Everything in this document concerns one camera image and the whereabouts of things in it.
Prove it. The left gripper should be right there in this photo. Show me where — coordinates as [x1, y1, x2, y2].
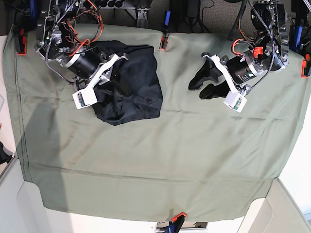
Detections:
[189, 52, 250, 100]

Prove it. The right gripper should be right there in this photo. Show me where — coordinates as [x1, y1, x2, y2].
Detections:
[72, 52, 132, 96]

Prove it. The dark navy T-shirt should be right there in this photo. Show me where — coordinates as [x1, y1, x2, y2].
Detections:
[92, 40, 163, 126]

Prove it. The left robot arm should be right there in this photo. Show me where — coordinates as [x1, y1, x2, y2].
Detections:
[188, 0, 289, 100]

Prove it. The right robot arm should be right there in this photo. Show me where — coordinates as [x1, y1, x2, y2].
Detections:
[35, 0, 131, 96]

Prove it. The orange black top clamp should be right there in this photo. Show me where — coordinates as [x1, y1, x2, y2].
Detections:
[159, 32, 170, 50]

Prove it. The orange black clamp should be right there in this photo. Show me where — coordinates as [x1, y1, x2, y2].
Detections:
[159, 32, 170, 50]
[164, 212, 187, 233]
[14, 27, 27, 56]
[301, 54, 311, 78]

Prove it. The olive green table cloth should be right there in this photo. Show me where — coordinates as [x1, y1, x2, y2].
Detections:
[3, 25, 311, 221]

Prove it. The orange black right clamp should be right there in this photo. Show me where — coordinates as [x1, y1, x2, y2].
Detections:
[301, 54, 311, 78]

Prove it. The orange black left clamp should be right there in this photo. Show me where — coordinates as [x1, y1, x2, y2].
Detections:
[14, 27, 27, 56]

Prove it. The orange black bottom clamp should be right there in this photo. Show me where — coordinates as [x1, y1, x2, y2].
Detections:
[164, 212, 187, 233]

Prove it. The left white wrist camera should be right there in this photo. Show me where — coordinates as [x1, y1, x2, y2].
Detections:
[224, 91, 247, 113]

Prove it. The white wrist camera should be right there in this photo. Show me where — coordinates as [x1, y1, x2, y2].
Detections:
[72, 88, 98, 109]
[224, 91, 247, 113]

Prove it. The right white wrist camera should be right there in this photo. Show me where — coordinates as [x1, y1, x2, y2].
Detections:
[72, 88, 98, 109]

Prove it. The blue handled clamp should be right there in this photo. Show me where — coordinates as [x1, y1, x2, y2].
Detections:
[163, 11, 171, 27]

